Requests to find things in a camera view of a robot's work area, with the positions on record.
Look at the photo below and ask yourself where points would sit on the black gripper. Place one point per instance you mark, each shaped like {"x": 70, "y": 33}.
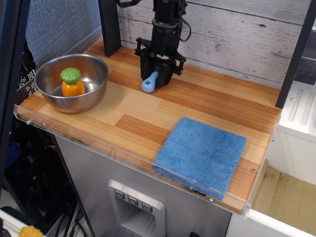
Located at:
{"x": 164, "y": 42}

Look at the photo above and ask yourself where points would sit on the blue spoon with grey bowl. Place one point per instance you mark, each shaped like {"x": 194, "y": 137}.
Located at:
{"x": 148, "y": 85}

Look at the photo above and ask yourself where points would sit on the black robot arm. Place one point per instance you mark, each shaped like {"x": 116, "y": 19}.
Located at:
{"x": 159, "y": 57}

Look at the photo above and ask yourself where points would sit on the stainless steel bowl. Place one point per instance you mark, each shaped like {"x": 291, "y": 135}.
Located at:
{"x": 94, "y": 74}

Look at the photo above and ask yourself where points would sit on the orange toy carrot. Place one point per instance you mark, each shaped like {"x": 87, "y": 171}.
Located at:
{"x": 72, "y": 84}

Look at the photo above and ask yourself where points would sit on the blue microfibre cloth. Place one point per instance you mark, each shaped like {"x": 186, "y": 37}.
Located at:
{"x": 200, "y": 156}

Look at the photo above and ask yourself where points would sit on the blue fabric panel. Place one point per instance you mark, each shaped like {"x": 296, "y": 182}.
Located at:
{"x": 59, "y": 27}

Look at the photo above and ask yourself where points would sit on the black plastic crate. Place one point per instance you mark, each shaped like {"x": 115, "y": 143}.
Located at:
{"x": 26, "y": 85}

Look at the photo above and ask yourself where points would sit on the toy fridge water dispenser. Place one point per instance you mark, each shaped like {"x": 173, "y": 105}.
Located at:
{"x": 137, "y": 214}

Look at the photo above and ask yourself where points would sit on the clear acrylic table guard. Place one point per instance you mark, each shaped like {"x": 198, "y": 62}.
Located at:
{"x": 130, "y": 126}

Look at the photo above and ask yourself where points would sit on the white toy sink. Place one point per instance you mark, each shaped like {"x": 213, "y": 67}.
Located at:
{"x": 284, "y": 199}

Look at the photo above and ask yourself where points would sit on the yellow toy object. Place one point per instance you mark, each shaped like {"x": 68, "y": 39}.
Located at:
{"x": 30, "y": 231}

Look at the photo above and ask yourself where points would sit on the black vertical post left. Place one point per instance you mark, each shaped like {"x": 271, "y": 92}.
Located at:
{"x": 110, "y": 26}

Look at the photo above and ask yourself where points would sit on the black vertical post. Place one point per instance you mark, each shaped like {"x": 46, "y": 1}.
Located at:
{"x": 297, "y": 55}
{"x": 110, "y": 26}

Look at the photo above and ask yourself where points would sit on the black vertical post right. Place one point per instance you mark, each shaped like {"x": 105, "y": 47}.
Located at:
{"x": 297, "y": 55}

